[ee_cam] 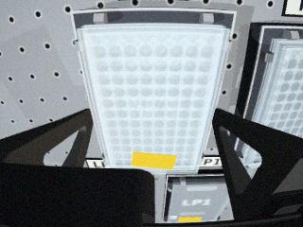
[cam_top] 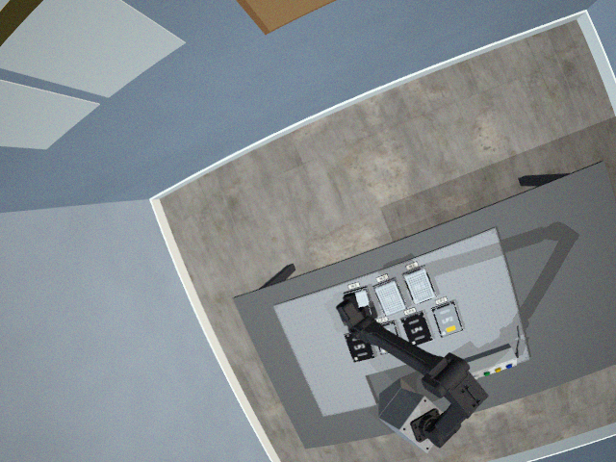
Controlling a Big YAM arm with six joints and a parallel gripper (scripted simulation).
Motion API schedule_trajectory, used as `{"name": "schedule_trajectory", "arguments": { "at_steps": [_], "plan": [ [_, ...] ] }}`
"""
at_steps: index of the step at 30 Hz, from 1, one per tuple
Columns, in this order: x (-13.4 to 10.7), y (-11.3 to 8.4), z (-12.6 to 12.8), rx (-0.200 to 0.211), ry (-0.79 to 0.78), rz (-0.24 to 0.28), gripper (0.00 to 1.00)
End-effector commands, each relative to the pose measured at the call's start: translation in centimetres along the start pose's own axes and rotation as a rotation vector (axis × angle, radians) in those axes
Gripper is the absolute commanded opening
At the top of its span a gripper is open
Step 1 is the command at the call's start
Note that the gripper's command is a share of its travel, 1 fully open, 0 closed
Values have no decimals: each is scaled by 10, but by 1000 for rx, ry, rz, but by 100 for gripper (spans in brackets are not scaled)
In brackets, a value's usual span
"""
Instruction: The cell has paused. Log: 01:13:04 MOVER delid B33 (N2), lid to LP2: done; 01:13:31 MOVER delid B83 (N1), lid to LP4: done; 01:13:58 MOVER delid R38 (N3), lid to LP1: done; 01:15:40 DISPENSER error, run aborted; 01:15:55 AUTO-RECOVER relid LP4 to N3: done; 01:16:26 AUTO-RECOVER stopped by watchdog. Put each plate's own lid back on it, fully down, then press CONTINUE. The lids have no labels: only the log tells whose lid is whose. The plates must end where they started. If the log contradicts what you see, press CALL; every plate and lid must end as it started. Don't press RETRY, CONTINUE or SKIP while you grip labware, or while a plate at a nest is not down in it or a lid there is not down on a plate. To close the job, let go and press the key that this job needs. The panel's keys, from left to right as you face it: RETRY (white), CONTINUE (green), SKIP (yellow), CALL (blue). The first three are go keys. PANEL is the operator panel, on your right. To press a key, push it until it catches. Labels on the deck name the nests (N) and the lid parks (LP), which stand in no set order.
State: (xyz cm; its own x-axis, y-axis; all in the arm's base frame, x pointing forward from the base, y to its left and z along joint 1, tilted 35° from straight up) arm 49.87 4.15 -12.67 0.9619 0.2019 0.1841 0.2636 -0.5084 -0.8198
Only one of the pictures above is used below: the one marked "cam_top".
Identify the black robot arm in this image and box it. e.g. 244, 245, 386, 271
336, 292, 488, 448

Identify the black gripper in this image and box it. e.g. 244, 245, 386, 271
340, 301, 378, 326

